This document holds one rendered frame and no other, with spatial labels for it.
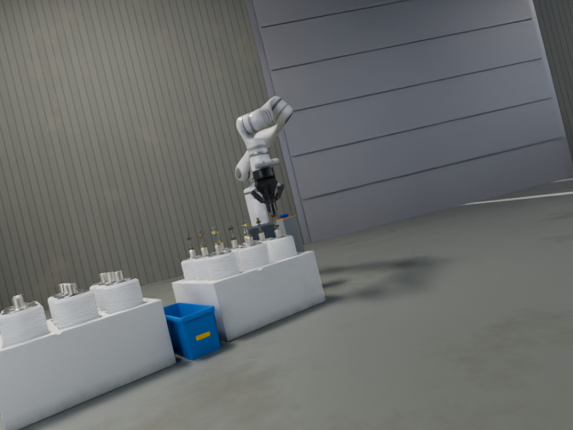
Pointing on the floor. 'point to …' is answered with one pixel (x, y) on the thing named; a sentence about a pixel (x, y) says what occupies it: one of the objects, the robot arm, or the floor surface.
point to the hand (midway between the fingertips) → (272, 208)
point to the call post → (288, 226)
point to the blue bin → (192, 329)
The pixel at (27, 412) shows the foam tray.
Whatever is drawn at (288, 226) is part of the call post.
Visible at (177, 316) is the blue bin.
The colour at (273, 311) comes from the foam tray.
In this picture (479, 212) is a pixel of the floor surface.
